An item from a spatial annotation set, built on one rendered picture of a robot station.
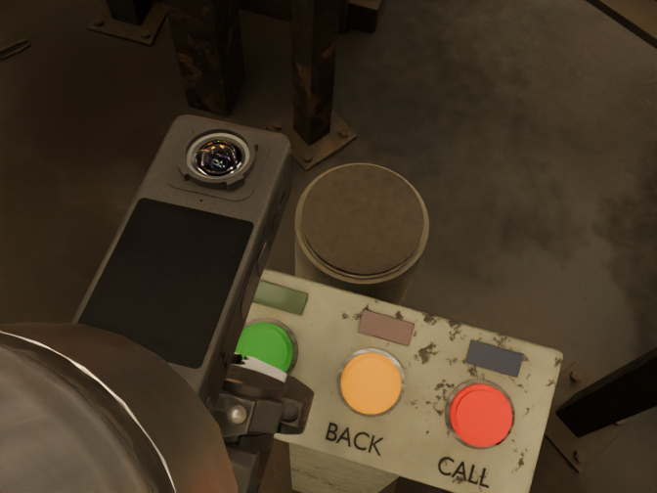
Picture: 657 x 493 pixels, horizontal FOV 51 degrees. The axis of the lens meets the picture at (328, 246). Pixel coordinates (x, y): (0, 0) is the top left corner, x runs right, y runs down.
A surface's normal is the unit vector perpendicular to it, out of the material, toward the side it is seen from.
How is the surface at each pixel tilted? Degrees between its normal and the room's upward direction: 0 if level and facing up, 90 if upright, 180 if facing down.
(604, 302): 0
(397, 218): 0
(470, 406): 20
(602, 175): 0
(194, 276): 8
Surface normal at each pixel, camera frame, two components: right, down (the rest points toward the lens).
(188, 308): 0.03, -0.54
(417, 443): -0.05, -0.09
